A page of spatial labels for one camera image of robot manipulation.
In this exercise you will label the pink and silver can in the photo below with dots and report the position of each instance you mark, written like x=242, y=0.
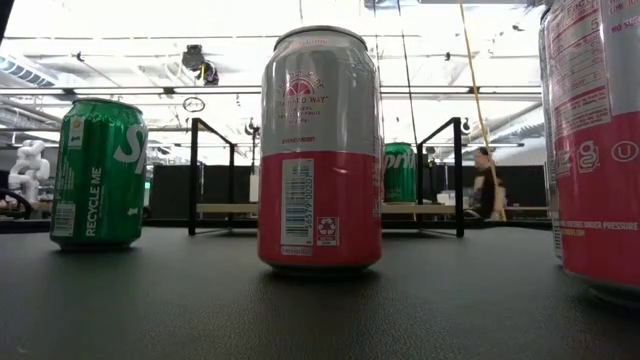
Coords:
x=600, y=175
x=320, y=200

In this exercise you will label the green Sprite can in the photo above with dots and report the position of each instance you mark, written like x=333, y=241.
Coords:
x=100, y=175
x=400, y=175

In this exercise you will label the tall silver energy drink can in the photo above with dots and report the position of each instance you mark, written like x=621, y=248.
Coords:
x=542, y=100

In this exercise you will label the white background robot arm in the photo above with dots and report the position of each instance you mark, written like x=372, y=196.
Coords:
x=30, y=170

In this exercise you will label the wooden shelf with black legs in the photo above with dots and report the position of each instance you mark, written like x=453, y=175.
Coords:
x=192, y=190

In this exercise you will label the person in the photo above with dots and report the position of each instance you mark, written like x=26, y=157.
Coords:
x=487, y=190

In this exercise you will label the black table mat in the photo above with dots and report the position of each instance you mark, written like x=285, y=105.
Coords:
x=200, y=310

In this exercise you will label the dark hanging device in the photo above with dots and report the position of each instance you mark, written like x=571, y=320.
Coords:
x=192, y=57

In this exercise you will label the black chair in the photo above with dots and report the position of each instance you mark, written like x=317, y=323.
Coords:
x=22, y=201

